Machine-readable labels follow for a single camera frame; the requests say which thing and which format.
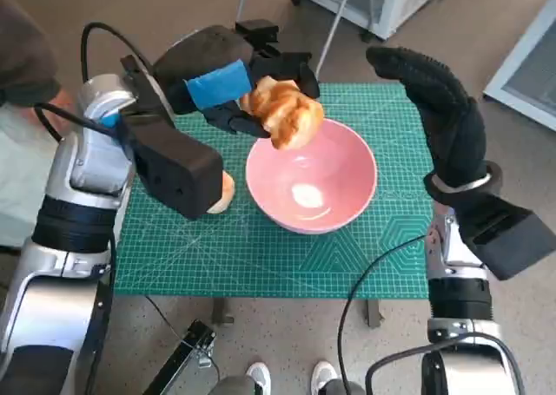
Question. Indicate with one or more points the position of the person's hand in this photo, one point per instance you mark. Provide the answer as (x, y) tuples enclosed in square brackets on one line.
[(65, 100)]

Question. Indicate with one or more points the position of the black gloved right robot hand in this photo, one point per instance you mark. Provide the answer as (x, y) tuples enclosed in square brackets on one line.
[(456, 139)]

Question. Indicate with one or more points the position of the black left robot hand blue tape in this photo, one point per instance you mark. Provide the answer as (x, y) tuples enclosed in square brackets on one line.
[(204, 61)]

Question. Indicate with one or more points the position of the long braided toy bread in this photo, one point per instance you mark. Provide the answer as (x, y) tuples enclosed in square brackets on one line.
[(286, 113)]

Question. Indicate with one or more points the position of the round toy bread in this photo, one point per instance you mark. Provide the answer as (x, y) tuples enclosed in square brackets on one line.
[(226, 191)]

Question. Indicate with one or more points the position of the pink bowl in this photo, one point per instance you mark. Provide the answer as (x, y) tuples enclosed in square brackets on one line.
[(278, 182)]

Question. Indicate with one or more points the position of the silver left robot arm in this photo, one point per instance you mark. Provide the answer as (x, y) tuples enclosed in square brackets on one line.
[(87, 169)]

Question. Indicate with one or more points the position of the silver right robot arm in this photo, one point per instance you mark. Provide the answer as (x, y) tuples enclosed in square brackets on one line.
[(460, 299)]

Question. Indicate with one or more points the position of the person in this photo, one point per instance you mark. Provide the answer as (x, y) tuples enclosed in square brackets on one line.
[(21, 48)]

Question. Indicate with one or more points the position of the pale blue cloth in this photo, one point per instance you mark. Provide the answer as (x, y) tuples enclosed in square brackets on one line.
[(21, 173)]

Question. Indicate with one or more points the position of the white vented unit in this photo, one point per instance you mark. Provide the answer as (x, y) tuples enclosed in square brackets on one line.
[(525, 74)]

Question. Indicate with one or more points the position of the white vented cabinet on castors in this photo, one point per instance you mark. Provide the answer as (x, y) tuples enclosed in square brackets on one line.
[(404, 4)]

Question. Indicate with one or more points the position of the green cutting mat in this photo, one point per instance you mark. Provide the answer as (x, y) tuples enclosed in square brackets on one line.
[(260, 256)]

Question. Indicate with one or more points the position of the white shoe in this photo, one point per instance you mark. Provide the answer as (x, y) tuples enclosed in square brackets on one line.
[(259, 375), (324, 374)]

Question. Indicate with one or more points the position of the black stand with silver clamp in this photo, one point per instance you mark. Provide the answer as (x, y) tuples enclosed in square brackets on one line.
[(191, 343)]

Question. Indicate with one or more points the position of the grey leg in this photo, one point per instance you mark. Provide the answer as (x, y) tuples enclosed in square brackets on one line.
[(236, 386), (343, 388)]

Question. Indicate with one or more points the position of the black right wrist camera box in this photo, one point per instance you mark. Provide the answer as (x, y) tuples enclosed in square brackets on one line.
[(504, 238)]

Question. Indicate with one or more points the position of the metal chair frame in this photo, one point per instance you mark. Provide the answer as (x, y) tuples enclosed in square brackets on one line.
[(332, 34)]

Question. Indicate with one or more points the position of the metal table leg bracket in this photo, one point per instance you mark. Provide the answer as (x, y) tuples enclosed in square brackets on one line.
[(373, 314), (221, 312)]

